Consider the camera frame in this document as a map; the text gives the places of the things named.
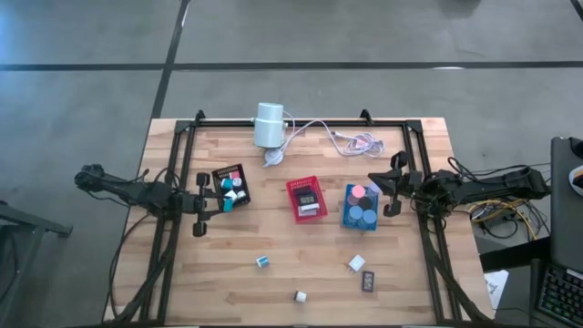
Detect white round cable puck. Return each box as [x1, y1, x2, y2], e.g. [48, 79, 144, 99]
[263, 148, 284, 169]

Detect backlit computer keyboard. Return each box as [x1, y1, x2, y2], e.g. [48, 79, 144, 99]
[537, 266, 583, 327]

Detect white orange desk object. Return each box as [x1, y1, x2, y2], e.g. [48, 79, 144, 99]
[568, 164, 583, 198]

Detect grey side table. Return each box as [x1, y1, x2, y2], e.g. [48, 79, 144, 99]
[0, 200, 74, 328]

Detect white paper sheet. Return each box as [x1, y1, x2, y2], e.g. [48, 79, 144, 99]
[483, 269, 510, 311]

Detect thin white lamp cable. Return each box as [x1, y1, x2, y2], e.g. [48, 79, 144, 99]
[266, 108, 341, 169]

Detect black aluminium rig frame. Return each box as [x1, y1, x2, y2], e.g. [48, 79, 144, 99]
[136, 108, 484, 328]

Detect coiled white cable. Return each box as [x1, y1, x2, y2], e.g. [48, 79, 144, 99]
[331, 130, 387, 159]

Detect tangled floor cables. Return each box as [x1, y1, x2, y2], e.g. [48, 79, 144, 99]
[468, 200, 552, 241]

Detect blue plastic basket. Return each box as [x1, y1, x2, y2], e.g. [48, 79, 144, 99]
[342, 182, 380, 231]

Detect red plastic basket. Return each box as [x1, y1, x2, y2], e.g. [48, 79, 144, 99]
[285, 175, 329, 225]

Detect pink hourglass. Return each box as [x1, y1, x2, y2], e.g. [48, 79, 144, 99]
[349, 184, 367, 206]

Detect black plastic basket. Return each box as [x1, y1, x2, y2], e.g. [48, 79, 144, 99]
[212, 163, 251, 210]

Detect white cylindrical lamp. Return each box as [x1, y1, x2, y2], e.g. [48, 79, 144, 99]
[252, 102, 289, 149]

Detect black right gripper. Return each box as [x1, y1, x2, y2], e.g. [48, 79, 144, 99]
[367, 151, 423, 219]

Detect black operator desk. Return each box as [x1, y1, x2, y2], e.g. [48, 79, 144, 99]
[527, 136, 583, 328]

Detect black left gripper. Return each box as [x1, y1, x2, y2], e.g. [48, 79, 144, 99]
[181, 171, 229, 238]

